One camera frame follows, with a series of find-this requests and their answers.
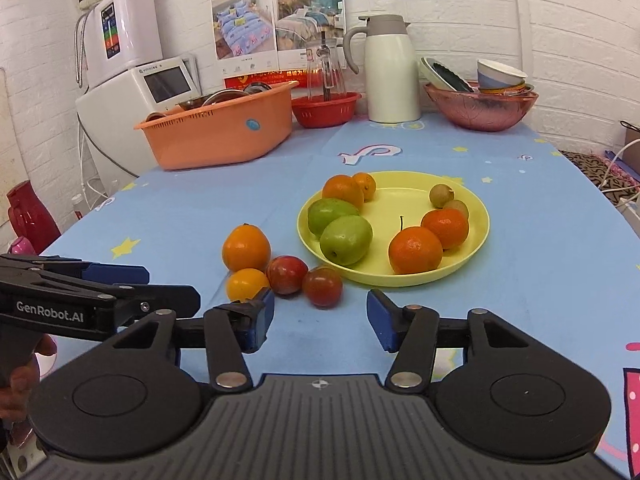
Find small yellow-orange citrus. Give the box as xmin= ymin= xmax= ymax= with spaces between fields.
xmin=226 ymin=268 xmax=271 ymax=304

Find cardboard box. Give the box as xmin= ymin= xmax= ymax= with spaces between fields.
xmin=620 ymin=120 xmax=640 ymax=172

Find small orange tangerine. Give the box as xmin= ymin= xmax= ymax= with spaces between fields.
xmin=352 ymin=172 xmax=377 ymax=202

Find wall poster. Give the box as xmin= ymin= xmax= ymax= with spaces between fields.
xmin=209 ymin=0 xmax=347 ymax=92

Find pink glass bowl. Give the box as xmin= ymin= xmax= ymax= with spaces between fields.
xmin=424 ymin=81 xmax=540 ymax=132

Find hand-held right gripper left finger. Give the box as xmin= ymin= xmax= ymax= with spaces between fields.
xmin=100 ymin=290 xmax=276 ymax=392

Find person's left hand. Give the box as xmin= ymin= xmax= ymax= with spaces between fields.
xmin=0 ymin=335 xmax=57 ymax=424

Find blue printed tablecloth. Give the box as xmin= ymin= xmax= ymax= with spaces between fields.
xmin=0 ymin=110 xmax=640 ymax=480

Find red tomato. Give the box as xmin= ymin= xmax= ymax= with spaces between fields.
xmin=266 ymin=255 xmax=309 ymax=295
xmin=301 ymin=266 xmax=344 ymax=308

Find glass pitcher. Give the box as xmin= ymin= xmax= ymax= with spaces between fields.
xmin=305 ymin=31 xmax=347 ymax=104

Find metal bowls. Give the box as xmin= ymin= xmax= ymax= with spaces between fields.
xmin=177 ymin=82 xmax=274 ymax=112

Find pointed orange citrus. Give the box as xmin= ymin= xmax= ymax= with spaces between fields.
xmin=222 ymin=223 xmax=272 ymax=273

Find white appliance with screen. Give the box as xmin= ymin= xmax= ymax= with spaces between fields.
xmin=76 ymin=55 xmax=201 ymax=192

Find small green mango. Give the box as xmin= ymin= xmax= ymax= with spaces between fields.
xmin=307 ymin=198 xmax=362 ymax=237

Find leopard pattern cloth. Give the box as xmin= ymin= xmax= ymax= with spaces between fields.
xmin=557 ymin=150 xmax=640 ymax=207

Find white thermos jug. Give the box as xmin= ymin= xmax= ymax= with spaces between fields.
xmin=342 ymin=14 xmax=422 ymax=124

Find white cable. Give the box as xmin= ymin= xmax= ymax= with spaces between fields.
xmin=597 ymin=139 xmax=640 ymax=196

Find orange plastic basket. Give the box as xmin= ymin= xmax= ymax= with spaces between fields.
xmin=134 ymin=80 xmax=300 ymax=171

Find white bowl dark inside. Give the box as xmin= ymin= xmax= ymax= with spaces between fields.
xmin=419 ymin=56 xmax=475 ymax=94

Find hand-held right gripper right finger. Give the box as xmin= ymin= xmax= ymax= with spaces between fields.
xmin=366 ymin=289 xmax=543 ymax=393

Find yellow plastic plate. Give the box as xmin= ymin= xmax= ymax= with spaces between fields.
xmin=297 ymin=170 xmax=491 ymax=288

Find red plastic basket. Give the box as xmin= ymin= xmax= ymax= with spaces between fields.
xmin=291 ymin=91 xmax=362 ymax=129

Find red vase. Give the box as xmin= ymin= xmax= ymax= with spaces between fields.
xmin=6 ymin=180 xmax=62 ymax=252

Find white water purifier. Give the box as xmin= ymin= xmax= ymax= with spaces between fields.
xmin=75 ymin=0 xmax=164 ymax=89

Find large green mango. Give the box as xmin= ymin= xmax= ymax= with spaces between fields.
xmin=320 ymin=215 xmax=374 ymax=266

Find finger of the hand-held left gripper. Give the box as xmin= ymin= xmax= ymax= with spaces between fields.
xmin=0 ymin=254 xmax=150 ymax=295
xmin=75 ymin=283 xmax=202 ymax=330

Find white and blue bowl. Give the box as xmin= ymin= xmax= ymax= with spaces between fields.
xmin=476 ymin=58 xmax=528 ymax=92

